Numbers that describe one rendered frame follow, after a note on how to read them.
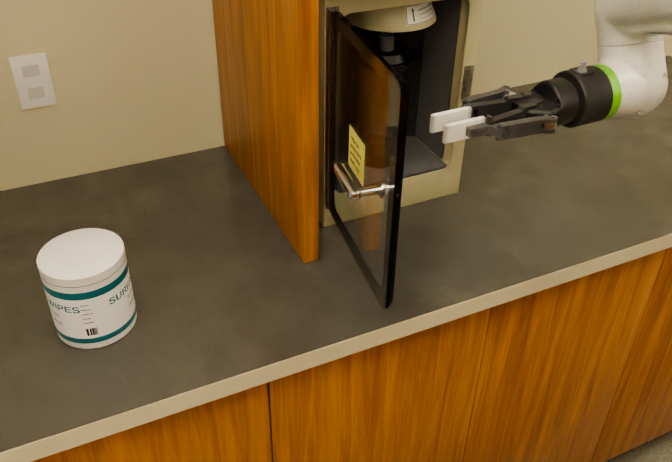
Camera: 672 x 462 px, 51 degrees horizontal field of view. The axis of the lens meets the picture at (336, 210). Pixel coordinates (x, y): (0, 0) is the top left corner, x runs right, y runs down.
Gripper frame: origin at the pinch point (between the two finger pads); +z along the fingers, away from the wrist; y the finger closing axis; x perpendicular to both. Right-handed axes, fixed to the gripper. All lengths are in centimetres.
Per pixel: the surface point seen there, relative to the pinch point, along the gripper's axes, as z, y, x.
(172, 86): 28, -69, 17
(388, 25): -3.8, -29.0, -5.3
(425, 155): -16.0, -32.0, 26.0
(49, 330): 63, -18, 33
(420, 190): -11.8, -26.4, 30.5
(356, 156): 11.6, -10.1, 8.0
